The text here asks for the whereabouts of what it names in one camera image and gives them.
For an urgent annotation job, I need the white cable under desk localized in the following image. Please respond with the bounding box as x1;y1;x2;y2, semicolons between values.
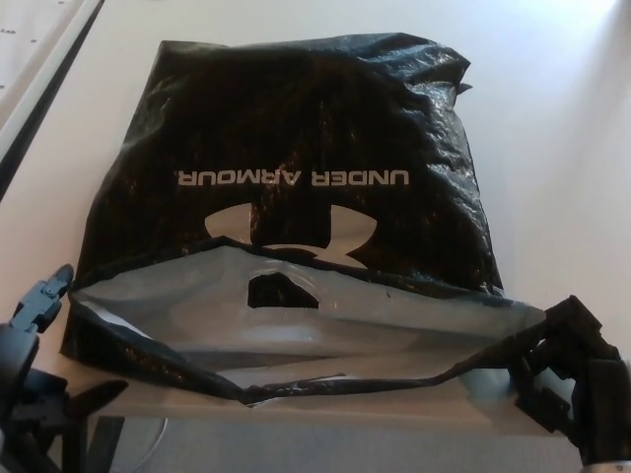
145;418;172;473

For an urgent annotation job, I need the black Under Armour plastic bag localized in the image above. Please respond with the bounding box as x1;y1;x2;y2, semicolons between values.
58;37;593;410

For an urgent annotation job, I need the white hole-punched paper sheet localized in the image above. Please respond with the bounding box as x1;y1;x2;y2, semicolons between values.
0;0;75;107

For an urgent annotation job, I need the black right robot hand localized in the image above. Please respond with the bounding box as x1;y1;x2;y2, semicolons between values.
512;294;631;473

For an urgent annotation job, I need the black metal table leg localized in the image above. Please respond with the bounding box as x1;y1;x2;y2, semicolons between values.
78;416;125;473

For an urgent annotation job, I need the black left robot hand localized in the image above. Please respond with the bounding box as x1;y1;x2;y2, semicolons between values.
0;263;130;473

